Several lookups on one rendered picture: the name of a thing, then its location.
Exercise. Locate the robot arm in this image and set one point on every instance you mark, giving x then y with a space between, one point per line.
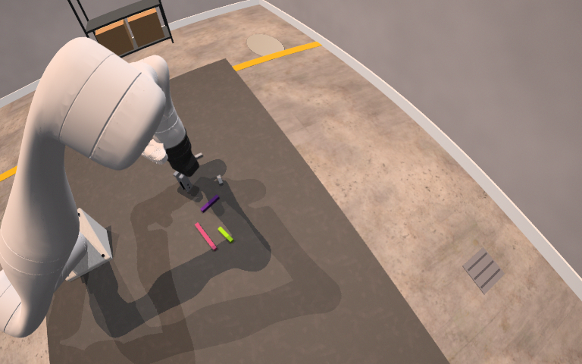
100 106

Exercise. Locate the lime green rod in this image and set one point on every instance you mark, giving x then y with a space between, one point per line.
225 234

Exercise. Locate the purple rod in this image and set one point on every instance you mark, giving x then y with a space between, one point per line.
210 203

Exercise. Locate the pink rod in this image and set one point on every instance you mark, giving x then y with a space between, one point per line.
206 236

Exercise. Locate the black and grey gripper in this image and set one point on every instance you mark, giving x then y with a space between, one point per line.
173 145

